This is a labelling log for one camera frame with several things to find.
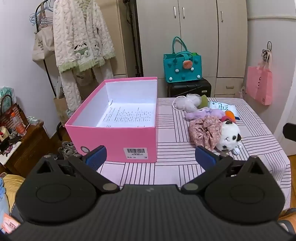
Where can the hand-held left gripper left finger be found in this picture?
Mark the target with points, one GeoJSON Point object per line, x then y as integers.
{"type": "Point", "coordinates": [96, 157]}

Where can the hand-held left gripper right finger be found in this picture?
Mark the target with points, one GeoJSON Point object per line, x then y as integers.
{"type": "Point", "coordinates": [204, 157]}

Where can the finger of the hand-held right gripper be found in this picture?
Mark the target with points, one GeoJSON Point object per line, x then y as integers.
{"type": "Point", "coordinates": [290, 132]}

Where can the pink floral scrunchie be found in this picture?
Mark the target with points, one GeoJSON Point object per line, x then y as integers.
{"type": "Point", "coordinates": [203, 132]}

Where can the pink cardboard box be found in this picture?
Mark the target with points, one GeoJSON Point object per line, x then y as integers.
{"type": "Point", "coordinates": [115, 139]}

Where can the white panda plush toy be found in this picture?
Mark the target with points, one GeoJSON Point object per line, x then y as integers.
{"type": "Point", "coordinates": [227, 136]}

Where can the purple plush toy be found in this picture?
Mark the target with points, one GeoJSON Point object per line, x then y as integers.
{"type": "Point", "coordinates": [201, 113]}

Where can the light blue wet wipes packet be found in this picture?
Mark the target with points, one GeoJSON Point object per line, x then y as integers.
{"type": "Point", "coordinates": [222, 106]}

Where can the green soft toy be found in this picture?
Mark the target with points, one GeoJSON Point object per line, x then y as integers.
{"type": "Point", "coordinates": [204, 100]}

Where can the pink striped tablecloth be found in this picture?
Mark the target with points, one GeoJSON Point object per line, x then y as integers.
{"type": "Point", "coordinates": [175, 139]}

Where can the orange plush toy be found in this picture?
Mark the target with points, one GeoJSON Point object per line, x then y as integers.
{"type": "Point", "coordinates": [230, 114]}

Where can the pink shopping bag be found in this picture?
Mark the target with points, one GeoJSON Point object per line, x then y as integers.
{"type": "Point", "coordinates": [259, 83]}

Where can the clear plastic bag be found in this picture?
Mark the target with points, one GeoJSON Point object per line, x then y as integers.
{"type": "Point", "coordinates": [188, 102]}

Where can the small brown paper bag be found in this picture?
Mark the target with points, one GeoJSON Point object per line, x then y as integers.
{"type": "Point", "coordinates": [61, 109]}

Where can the wooden nightstand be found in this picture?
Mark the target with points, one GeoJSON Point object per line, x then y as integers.
{"type": "Point", "coordinates": [27, 148]}

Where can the black suitcase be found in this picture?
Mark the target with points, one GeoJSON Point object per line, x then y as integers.
{"type": "Point", "coordinates": [189, 88]}

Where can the beige hanging cloth bag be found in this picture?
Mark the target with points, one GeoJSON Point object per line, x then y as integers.
{"type": "Point", "coordinates": [85, 78]}

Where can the orange drink bottle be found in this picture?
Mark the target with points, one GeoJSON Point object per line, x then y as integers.
{"type": "Point", "coordinates": [18, 124]}

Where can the yellow quilted cloth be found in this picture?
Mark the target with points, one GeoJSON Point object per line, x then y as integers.
{"type": "Point", "coordinates": [13, 185]}

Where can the teal felt tote bag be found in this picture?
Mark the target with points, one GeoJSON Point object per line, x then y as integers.
{"type": "Point", "coordinates": [182, 67]}

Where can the woven basket bag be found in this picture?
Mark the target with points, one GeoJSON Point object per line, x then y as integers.
{"type": "Point", "coordinates": [11, 115]}

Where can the white refrigerator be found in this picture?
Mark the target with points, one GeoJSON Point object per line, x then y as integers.
{"type": "Point", "coordinates": [277, 34]}

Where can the black coat rack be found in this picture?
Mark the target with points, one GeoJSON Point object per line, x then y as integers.
{"type": "Point", "coordinates": [47, 69]}

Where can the blue cloth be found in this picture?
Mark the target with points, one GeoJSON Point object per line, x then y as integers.
{"type": "Point", "coordinates": [3, 197]}

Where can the pink printed packet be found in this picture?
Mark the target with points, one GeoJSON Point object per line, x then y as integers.
{"type": "Point", "coordinates": [9, 223]}

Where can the green floral cloth bag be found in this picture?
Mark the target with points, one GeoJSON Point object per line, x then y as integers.
{"type": "Point", "coordinates": [7, 92]}

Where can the black folded tripod stand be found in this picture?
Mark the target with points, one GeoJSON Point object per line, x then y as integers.
{"type": "Point", "coordinates": [133, 46]}

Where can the beige wardrobe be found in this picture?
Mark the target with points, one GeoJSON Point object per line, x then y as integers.
{"type": "Point", "coordinates": [196, 34]}

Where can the fluffy white pajama jacket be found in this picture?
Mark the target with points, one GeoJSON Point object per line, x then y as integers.
{"type": "Point", "coordinates": [78, 34]}

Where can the beige cabinet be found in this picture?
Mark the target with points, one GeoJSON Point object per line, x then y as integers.
{"type": "Point", "coordinates": [120, 34]}

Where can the cream canvas tote bag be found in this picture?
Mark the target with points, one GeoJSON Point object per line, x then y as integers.
{"type": "Point", "coordinates": [42, 44]}

